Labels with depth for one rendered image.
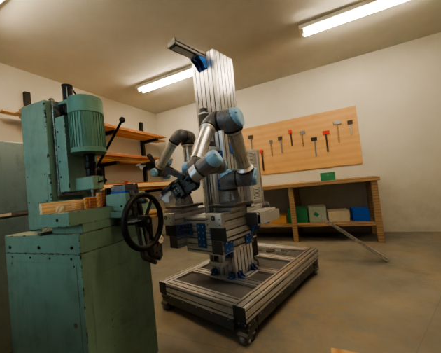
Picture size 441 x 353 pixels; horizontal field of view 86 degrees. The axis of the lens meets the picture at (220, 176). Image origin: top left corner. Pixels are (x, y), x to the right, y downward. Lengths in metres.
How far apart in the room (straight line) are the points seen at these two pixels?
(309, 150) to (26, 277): 3.79
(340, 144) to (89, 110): 3.58
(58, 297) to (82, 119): 0.87
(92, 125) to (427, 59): 4.29
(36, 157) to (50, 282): 0.68
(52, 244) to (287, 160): 3.60
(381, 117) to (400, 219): 1.52
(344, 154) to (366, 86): 1.06
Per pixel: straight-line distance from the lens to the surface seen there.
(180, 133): 2.02
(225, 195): 1.59
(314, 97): 4.38
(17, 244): 1.62
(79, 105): 1.48
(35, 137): 1.69
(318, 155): 4.18
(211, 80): 2.02
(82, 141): 1.43
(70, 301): 1.36
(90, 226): 1.26
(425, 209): 4.38
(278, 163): 4.26
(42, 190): 1.62
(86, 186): 1.46
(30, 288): 1.59
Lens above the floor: 0.95
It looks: 2 degrees up
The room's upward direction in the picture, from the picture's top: 6 degrees counter-clockwise
